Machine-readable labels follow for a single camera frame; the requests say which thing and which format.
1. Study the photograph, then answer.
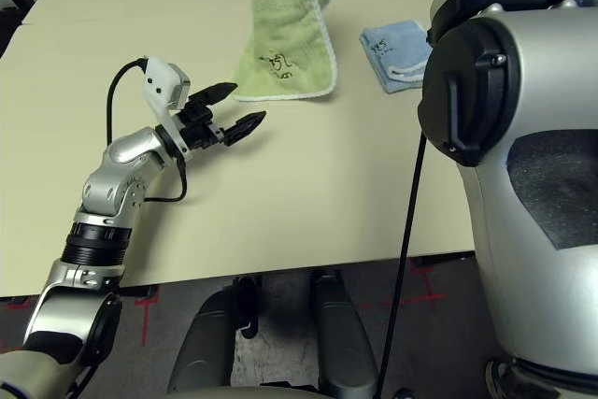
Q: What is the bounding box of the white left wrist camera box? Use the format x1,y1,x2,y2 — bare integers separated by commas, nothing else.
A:
142,56,192,157

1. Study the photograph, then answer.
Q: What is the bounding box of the beige robot torso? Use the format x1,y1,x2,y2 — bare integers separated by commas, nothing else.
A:
163,384,328,399

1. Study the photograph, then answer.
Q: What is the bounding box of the bystander sneaker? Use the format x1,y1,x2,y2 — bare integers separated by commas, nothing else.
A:
485,359,518,399

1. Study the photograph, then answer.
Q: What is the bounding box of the grey right robot leg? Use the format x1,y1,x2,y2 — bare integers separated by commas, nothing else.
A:
310,267,379,399

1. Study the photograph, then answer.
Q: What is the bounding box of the folded blue terry towel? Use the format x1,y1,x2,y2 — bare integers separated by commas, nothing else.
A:
358,20,434,94

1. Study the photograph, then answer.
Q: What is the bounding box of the grey left robot leg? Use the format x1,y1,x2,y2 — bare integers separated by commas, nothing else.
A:
166,277,258,395

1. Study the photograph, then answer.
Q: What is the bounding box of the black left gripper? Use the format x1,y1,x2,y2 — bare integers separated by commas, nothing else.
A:
175,82,267,151

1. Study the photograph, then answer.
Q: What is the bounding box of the grey robot leg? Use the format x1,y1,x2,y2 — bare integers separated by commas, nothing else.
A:
310,267,379,399
166,277,258,395

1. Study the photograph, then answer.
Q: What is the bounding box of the green terry towel white trim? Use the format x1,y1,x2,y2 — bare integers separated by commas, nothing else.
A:
233,0,347,102

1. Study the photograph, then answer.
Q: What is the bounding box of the red tape cross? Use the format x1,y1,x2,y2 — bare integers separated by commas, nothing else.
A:
380,261,445,311
135,295,160,344

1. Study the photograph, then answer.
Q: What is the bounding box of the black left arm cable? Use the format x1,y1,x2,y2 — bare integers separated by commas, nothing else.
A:
106,57,188,204

